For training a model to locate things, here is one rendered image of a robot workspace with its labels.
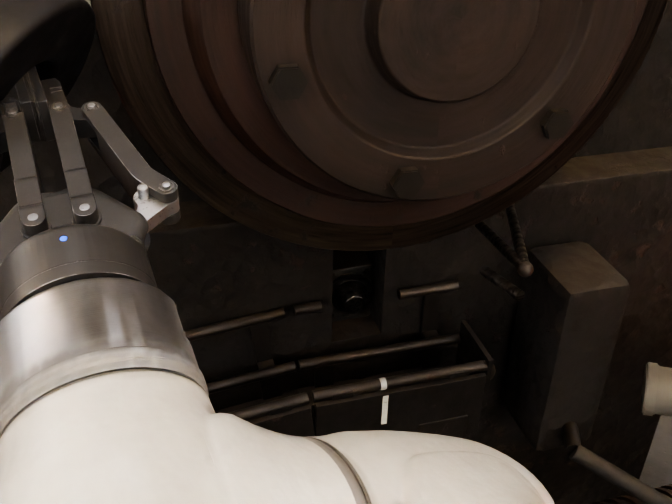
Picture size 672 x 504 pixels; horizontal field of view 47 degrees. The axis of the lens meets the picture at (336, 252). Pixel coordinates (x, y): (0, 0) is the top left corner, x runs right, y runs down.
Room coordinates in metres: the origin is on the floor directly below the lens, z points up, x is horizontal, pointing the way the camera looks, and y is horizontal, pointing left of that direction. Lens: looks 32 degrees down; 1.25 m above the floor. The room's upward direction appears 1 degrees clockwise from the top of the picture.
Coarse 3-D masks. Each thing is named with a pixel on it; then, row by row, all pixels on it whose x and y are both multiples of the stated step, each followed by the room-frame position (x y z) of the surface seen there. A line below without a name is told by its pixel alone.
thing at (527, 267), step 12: (516, 216) 0.66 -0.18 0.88; (480, 228) 0.66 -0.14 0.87; (516, 228) 0.62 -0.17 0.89; (492, 240) 0.62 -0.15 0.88; (516, 240) 0.59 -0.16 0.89; (504, 252) 0.58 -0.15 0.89; (516, 252) 0.57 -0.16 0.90; (516, 264) 0.55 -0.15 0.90; (528, 264) 0.54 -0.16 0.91; (492, 276) 0.57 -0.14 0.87; (504, 288) 0.55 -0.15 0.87; (516, 288) 0.54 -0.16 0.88
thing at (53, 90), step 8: (48, 80) 0.47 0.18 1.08; (56, 80) 0.47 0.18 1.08; (48, 88) 0.46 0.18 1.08; (56, 88) 0.46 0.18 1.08; (48, 96) 0.45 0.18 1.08; (56, 96) 0.45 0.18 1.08; (64, 96) 0.45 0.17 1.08; (48, 104) 0.44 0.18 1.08; (72, 112) 0.44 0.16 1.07; (80, 112) 0.44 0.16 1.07; (80, 120) 0.43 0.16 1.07; (80, 128) 0.43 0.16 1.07; (88, 128) 0.43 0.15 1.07; (80, 136) 0.43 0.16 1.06; (88, 136) 0.43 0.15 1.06; (96, 136) 0.43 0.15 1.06
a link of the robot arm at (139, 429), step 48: (96, 384) 0.22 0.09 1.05; (144, 384) 0.22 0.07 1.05; (192, 384) 0.24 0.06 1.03; (48, 432) 0.20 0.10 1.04; (96, 432) 0.20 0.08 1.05; (144, 432) 0.20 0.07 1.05; (192, 432) 0.21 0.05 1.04; (240, 432) 0.22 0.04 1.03; (0, 480) 0.19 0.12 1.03; (48, 480) 0.18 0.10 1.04; (96, 480) 0.18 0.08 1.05; (144, 480) 0.18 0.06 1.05; (192, 480) 0.18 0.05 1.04; (240, 480) 0.19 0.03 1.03; (288, 480) 0.20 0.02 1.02; (336, 480) 0.22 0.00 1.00
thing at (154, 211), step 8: (144, 184) 0.37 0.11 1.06; (136, 192) 0.38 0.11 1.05; (144, 192) 0.37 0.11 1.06; (136, 200) 0.37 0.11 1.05; (144, 200) 0.37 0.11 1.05; (152, 200) 0.37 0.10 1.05; (176, 200) 0.37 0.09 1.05; (136, 208) 0.37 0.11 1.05; (144, 208) 0.36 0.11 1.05; (152, 208) 0.36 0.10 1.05; (160, 208) 0.37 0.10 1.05; (168, 208) 0.37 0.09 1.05; (176, 208) 0.37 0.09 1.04; (144, 216) 0.36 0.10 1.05; (152, 216) 0.36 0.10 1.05; (160, 216) 0.36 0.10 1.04; (168, 216) 0.37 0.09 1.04; (152, 224) 0.36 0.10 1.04
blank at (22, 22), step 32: (0, 0) 0.44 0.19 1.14; (32, 0) 0.45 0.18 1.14; (64, 0) 0.47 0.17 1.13; (0, 32) 0.42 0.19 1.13; (32, 32) 0.43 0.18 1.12; (64, 32) 0.48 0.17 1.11; (0, 64) 0.41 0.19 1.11; (32, 64) 0.45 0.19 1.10; (64, 64) 0.50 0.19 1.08; (0, 96) 0.43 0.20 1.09
